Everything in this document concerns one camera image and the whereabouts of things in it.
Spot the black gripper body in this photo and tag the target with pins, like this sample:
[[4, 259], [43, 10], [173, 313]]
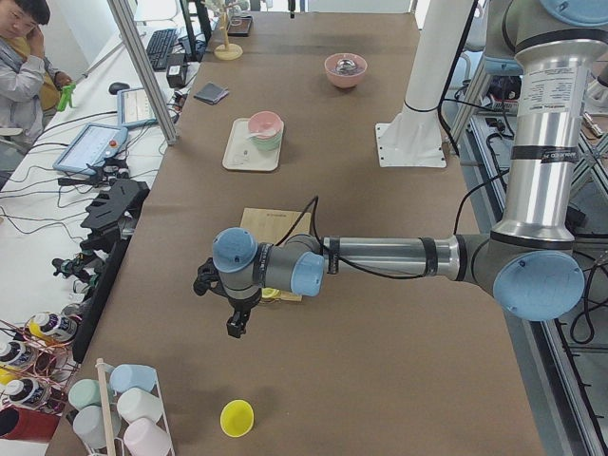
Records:
[[238, 306]]

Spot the small pink bowl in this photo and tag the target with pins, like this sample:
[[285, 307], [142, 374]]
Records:
[[264, 120]]

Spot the white ceramic spoon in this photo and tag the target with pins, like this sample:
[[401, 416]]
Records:
[[263, 135]]

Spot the large pink bowl with ice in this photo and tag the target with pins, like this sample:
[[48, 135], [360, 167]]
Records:
[[341, 81]]

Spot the green bowl stack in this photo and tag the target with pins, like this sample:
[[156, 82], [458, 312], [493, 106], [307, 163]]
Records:
[[270, 145]]

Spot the yellow lemon slice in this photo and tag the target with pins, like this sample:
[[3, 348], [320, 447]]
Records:
[[270, 294]]

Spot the wooden mug tree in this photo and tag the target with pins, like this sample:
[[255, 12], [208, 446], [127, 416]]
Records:
[[225, 10]]

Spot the wooden cutting board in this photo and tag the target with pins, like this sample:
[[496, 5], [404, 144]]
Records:
[[270, 225]]

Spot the gray cloth pad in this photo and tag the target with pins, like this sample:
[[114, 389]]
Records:
[[211, 93]]

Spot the black keyboard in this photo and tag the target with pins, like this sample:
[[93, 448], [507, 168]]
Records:
[[160, 47]]

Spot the pastel cup rack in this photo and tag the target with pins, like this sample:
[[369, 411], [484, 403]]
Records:
[[121, 412]]

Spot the cream rabbit tray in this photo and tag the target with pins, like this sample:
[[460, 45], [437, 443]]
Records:
[[242, 155]]

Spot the black slotted tool holder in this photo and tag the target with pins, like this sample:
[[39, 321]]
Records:
[[107, 209]]

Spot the white column base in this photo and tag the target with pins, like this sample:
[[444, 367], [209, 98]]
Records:
[[414, 137]]

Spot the blue teach pendant far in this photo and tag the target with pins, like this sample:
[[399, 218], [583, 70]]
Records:
[[134, 108]]

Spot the blue teach pendant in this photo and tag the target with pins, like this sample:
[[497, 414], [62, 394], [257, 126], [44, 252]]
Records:
[[92, 147], [134, 108]]

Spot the blue teach pendant near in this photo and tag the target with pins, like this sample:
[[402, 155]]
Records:
[[92, 147]]

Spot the person in gray jacket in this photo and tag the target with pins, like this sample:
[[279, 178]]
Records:
[[30, 85]]

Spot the aluminium frame post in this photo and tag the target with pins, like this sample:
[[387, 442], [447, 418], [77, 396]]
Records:
[[123, 19]]

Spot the bottle wire basket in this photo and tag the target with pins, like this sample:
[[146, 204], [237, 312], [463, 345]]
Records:
[[37, 365]]

